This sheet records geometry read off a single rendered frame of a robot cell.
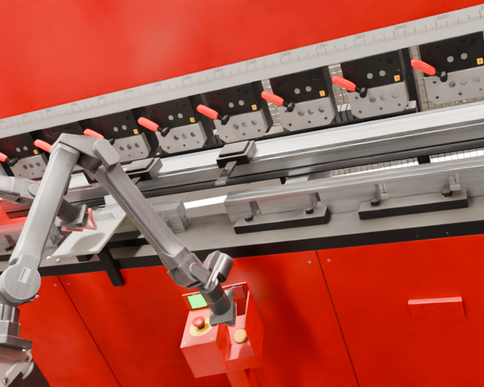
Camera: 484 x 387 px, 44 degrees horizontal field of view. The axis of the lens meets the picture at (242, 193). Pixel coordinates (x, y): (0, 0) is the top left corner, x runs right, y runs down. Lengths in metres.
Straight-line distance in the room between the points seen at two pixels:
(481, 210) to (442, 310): 0.33
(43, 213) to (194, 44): 0.63
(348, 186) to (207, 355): 0.63
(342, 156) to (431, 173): 0.40
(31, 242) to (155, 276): 0.75
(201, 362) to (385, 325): 0.59
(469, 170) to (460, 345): 0.55
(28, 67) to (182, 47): 0.52
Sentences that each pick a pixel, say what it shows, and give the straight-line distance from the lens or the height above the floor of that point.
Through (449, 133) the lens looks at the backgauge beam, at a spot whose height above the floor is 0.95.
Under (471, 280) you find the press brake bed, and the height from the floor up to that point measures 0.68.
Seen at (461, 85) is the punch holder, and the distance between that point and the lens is 1.61.
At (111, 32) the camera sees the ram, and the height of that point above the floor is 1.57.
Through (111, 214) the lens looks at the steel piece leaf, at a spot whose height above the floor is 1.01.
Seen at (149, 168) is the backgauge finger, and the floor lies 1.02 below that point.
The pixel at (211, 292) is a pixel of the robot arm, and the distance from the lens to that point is 1.53.
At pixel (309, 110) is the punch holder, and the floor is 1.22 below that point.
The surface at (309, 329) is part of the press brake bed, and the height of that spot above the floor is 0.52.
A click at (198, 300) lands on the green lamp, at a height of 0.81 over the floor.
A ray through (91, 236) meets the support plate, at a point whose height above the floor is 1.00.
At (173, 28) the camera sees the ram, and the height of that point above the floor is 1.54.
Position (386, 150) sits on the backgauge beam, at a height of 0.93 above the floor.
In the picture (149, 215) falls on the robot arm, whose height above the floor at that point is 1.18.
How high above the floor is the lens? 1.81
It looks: 26 degrees down
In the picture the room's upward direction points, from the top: 20 degrees counter-clockwise
